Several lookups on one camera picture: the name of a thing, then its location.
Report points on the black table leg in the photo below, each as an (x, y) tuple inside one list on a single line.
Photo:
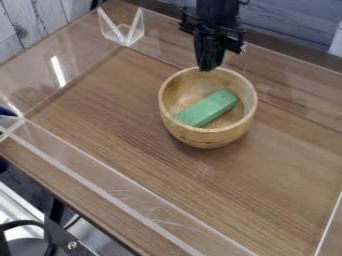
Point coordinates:
[(56, 211)]

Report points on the clear acrylic enclosure wall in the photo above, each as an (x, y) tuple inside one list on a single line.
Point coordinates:
[(85, 136)]

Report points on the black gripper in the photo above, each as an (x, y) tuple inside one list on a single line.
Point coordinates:
[(212, 24)]

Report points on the black metal bracket with screw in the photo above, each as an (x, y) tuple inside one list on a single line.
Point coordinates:
[(64, 244)]

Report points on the green rectangular block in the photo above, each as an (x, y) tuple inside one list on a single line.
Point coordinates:
[(207, 109)]

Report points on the light wooden bowl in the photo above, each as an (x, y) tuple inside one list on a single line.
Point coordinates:
[(188, 86)]

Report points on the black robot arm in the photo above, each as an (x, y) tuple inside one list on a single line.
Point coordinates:
[(219, 3)]

